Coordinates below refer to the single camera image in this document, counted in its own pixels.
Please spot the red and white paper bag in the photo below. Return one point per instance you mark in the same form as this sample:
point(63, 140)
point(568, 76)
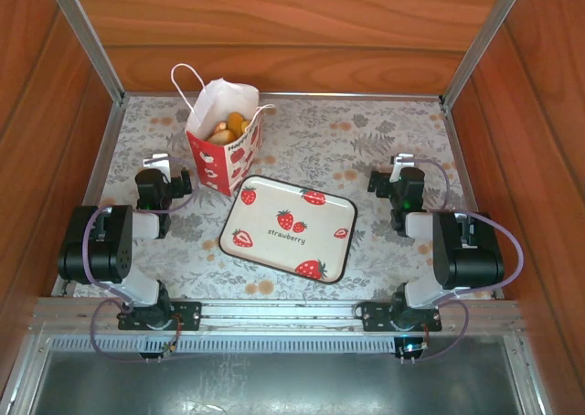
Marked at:
point(215, 159)

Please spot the oval fake bread loaf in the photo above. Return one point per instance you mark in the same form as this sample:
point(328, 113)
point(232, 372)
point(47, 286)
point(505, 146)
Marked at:
point(220, 137)

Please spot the braided fake bread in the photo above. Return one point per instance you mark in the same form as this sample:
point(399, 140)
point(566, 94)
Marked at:
point(221, 126)

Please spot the strawberry print tray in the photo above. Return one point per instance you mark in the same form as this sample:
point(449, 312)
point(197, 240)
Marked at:
point(283, 246)

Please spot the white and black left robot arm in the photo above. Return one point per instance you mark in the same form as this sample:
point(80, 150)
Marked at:
point(100, 246)

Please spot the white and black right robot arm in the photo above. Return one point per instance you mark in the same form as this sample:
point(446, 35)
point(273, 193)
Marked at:
point(466, 255)

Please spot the small orange fake bread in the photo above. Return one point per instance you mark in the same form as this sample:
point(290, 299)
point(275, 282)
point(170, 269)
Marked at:
point(247, 125)

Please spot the floral tablecloth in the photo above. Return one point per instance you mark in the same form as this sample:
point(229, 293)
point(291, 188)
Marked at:
point(297, 131)

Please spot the circuit board with green light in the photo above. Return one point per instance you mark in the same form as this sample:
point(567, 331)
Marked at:
point(411, 348)

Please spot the grey metal sheet panel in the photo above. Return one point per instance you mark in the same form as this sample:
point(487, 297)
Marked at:
point(274, 387)

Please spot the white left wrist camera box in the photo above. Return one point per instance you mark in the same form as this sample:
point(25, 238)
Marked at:
point(154, 161)

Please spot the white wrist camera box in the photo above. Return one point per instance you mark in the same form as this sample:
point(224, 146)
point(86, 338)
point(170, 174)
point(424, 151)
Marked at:
point(154, 161)
point(404, 161)

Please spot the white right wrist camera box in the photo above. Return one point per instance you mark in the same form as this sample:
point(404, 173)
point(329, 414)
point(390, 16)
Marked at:
point(404, 161)

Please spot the short aluminium table edge rail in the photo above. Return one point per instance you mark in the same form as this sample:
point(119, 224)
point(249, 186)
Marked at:
point(461, 159)
point(98, 177)

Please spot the long aluminium table edge rail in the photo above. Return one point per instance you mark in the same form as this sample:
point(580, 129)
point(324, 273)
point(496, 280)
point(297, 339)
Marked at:
point(343, 95)

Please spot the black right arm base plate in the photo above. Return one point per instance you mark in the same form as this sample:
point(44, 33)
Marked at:
point(372, 316)

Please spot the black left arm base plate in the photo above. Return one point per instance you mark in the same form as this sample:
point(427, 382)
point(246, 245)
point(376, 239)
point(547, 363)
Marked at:
point(187, 316)

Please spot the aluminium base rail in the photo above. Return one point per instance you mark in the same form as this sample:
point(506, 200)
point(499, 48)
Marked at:
point(274, 314)

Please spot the slanted aluminium frame post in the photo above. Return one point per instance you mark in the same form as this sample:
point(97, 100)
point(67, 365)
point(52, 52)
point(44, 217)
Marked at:
point(486, 35)
point(84, 40)

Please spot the aluminium panel frame bar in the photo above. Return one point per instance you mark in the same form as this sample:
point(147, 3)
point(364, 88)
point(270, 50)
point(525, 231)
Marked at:
point(23, 378)
point(525, 378)

